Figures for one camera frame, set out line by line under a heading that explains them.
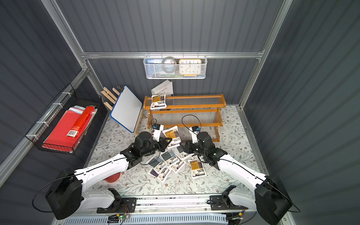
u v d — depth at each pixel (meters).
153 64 0.89
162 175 0.83
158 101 0.81
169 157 0.89
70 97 0.77
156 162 0.87
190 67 0.88
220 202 0.74
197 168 0.84
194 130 0.73
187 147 0.71
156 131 0.71
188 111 1.20
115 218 0.72
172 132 0.79
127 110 1.03
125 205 0.73
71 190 0.41
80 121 0.72
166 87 0.99
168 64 0.89
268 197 0.40
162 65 0.87
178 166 0.87
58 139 0.69
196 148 0.70
